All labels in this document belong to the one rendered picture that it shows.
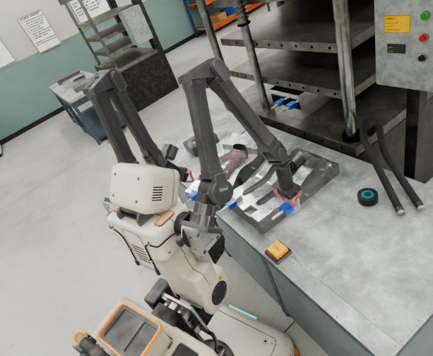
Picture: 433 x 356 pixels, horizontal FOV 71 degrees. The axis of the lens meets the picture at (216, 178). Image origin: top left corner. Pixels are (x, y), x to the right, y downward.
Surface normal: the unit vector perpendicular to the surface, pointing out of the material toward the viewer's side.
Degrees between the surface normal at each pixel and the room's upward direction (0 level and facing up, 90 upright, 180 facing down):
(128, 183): 48
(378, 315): 0
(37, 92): 90
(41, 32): 90
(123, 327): 0
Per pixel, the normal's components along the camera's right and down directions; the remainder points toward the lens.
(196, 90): 0.51, 0.23
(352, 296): -0.32, -0.75
